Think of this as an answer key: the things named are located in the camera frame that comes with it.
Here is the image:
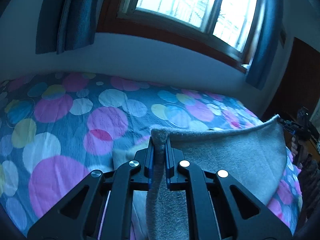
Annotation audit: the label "dark wooden doorway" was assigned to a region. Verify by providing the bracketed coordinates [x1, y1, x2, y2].
[261, 37, 319, 121]

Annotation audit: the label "blue curtain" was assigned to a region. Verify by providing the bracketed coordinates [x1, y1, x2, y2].
[246, 0, 284, 90]
[35, 0, 98, 54]

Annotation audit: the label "light grey knit sweater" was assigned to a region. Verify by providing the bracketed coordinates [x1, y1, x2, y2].
[112, 116, 287, 239]

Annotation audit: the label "brown framed window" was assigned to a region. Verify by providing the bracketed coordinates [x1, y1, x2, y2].
[97, 0, 265, 72]

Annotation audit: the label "person's right hand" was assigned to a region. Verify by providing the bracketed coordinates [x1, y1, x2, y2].
[291, 137, 312, 169]

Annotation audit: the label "colourful circle pattern bedsheet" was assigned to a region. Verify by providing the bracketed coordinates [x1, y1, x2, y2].
[0, 71, 303, 238]

